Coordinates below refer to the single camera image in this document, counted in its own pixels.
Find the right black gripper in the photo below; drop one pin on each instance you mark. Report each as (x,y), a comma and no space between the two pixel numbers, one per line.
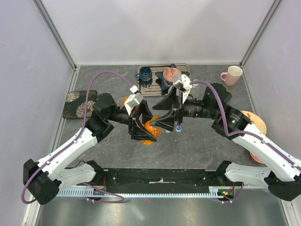
(169,102)

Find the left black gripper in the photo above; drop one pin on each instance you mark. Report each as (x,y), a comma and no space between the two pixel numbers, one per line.
(136,129)

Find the orange juice bottle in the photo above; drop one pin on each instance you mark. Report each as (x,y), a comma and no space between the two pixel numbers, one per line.
(124,100)
(153,130)

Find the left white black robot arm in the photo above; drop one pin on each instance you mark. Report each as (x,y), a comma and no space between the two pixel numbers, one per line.
(45,178)

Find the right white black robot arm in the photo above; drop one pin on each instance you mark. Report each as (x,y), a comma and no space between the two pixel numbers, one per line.
(282,172)

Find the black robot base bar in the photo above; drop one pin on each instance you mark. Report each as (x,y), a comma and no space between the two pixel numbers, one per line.
(161,181)

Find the blue star shaped dish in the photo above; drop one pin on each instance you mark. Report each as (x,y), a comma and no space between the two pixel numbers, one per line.
(161,77)

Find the silver metal tray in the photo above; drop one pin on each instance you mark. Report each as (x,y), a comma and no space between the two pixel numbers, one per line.
(154,87)

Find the red patterned small bowl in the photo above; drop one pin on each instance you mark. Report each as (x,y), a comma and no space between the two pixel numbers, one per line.
(170,73)

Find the dark blue ceramic mug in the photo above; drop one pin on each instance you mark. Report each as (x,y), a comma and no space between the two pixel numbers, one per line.
(144,74)

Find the black floral square plate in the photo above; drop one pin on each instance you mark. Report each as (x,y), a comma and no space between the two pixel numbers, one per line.
(74,107)

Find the pink ceramic mug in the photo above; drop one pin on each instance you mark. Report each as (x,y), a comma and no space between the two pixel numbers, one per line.
(231,76)

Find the beige bird painted plate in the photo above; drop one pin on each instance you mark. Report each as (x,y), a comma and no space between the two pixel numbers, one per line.
(257,121)

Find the red floral small bowl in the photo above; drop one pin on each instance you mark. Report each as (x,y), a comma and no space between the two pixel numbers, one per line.
(255,158)

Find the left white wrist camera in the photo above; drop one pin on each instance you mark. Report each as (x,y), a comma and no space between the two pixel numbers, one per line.
(133,100)

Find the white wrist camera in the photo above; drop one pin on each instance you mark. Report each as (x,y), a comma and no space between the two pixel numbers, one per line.
(133,100)
(182,83)

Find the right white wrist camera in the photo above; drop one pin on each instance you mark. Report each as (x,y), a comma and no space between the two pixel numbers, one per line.
(182,83)

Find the white slotted cable duct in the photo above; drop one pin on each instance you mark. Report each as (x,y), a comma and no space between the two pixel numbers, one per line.
(92,193)

